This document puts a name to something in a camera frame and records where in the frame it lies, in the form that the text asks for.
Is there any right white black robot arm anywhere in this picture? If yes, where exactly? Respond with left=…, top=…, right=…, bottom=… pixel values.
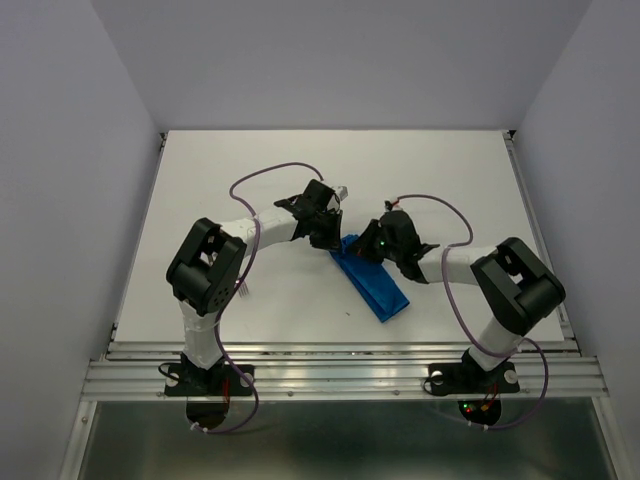
left=346, top=210, right=566, bottom=396

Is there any aluminium frame rail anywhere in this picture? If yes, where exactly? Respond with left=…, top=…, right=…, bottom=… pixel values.
left=62, top=130, right=622, bottom=479

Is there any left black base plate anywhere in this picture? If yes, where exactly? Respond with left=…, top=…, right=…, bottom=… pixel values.
left=158, top=362, right=254, bottom=397

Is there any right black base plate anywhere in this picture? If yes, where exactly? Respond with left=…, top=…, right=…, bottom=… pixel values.
left=423, top=362, right=520, bottom=397

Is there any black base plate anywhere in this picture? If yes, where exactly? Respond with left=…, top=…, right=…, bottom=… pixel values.
left=423, top=362, right=520, bottom=397
left=158, top=362, right=254, bottom=397

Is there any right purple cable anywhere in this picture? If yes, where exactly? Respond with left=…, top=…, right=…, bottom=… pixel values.
left=387, top=193, right=550, bottom=432

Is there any blue satin napkin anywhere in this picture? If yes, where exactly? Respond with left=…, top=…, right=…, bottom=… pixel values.
left=330, top=234, right=410, bottom=323

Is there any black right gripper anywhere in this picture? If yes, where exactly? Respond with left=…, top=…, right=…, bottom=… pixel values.
left=345, top=218, right=401, bottom=262

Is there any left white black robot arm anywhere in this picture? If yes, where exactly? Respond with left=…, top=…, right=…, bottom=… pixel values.
left=159, top=179, right=348, bottom=397

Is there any silver fork black handle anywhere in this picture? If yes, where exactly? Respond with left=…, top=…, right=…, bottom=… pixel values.
left=238, top=284, right=249, bottom=298

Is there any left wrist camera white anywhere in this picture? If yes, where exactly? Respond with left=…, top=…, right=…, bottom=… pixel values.
left=333, top=186, right=348, bottom=202

